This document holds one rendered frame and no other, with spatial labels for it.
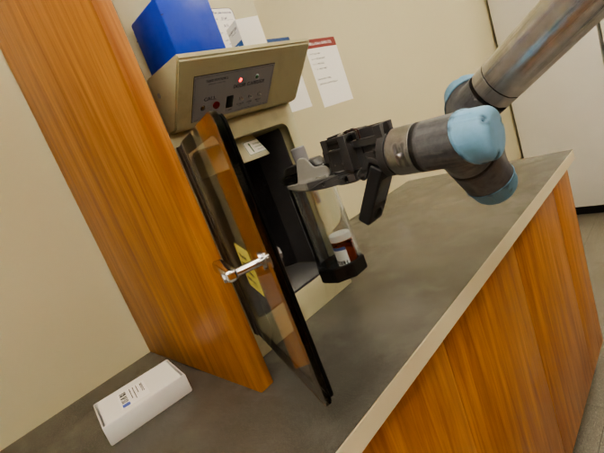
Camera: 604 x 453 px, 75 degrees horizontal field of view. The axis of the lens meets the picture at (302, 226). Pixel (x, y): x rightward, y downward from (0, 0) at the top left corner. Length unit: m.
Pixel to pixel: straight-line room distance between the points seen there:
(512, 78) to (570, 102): 2.90
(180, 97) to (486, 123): 0.47
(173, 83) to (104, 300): 0.64
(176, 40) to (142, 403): 0.63
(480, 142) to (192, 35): 0.47
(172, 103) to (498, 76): 0.51
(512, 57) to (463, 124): 0.15
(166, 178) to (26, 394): 0.67
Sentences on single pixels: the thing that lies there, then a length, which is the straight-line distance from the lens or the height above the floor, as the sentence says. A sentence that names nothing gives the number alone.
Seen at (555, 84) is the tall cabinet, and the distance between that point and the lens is 3.58.
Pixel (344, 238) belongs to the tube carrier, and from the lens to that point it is 0.76.
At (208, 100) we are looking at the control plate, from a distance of 0.76.
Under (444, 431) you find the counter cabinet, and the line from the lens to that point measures 0.89.
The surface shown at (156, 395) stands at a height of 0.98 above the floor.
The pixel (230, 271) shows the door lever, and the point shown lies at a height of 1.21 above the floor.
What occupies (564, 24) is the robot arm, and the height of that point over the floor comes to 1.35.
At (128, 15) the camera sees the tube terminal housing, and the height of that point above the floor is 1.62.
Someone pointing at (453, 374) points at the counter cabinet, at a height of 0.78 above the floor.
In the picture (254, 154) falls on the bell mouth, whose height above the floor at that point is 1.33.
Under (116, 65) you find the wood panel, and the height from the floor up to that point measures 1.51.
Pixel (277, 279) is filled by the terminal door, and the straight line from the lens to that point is 0.48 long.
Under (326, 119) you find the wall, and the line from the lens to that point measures 1.71.
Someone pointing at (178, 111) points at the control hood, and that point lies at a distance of 0.73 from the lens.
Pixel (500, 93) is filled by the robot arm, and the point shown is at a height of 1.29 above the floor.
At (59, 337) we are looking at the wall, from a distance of 1.13.
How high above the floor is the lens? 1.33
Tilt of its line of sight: 12 degrees down
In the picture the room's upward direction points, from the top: 20 degrees counter-clockwise
